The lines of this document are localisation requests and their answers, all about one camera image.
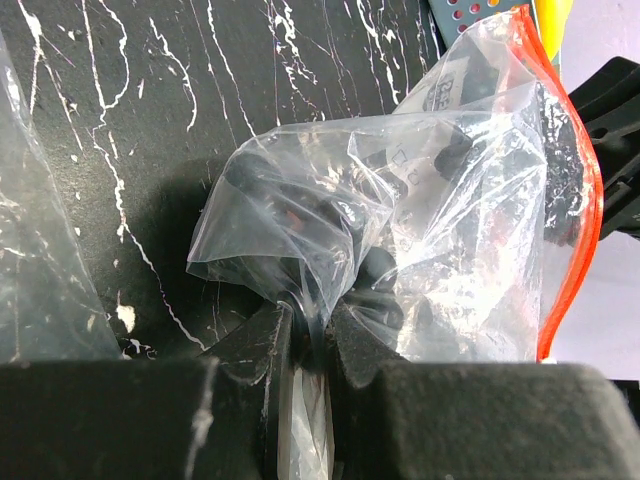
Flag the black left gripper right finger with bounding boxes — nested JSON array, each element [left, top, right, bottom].
[[327, 304, 639, 479]]

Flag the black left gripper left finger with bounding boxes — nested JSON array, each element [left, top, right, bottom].
[[1, 304, 293, 479]]

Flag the yellow fake banana bunch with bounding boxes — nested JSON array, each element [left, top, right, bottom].
[[533, 0, 574, 61]]

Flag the clear zip bag red seal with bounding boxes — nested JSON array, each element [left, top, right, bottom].
[[187, 6, 603, 479]]

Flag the dark fake grape bunch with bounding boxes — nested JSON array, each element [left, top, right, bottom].
[[224, 114, 586, 346]]

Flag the light blue plastic basket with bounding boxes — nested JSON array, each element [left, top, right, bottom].
[[427, 0, 535, 34]]

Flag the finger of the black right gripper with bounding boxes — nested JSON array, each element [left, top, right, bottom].
[[569, 56, 640, 239]]

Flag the clear bag with green food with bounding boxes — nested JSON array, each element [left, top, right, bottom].
[[1, 48, 121, 363]]

